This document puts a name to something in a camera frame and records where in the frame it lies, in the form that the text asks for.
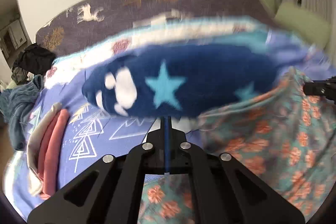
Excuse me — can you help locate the dark clothes pile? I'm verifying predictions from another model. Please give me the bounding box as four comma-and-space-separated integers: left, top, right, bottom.
12, 43, 57, 83

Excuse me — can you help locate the purple deer print mattress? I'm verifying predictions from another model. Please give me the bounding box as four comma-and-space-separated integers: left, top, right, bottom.
35, 0, 279, 56

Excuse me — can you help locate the blue printed blanket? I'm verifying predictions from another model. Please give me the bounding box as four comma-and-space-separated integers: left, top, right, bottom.
5, 15, 336, 214

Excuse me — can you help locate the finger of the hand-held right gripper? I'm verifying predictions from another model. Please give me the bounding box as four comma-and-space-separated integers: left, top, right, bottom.
303, 76, 336, 104

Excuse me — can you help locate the pink folded cloth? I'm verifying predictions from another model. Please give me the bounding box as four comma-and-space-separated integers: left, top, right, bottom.
38, 109, 71, 200

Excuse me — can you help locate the navy star fleece garment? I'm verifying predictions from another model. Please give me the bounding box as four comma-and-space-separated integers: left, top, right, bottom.
82, 40, 286, 119

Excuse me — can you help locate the teal floral garment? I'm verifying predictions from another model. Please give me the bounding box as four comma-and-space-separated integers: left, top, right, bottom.
139, 67, 334, 224

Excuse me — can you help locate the white folded cloth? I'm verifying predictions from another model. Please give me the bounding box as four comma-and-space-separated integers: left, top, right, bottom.
26, 103, 63, 196

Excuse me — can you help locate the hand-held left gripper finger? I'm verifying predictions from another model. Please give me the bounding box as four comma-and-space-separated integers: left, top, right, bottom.
167, 116, 306, 224
28, 116, 168, 224

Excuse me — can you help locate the blue denim cloth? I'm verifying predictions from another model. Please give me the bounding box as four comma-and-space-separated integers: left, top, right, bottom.
0, 74, 45, 151

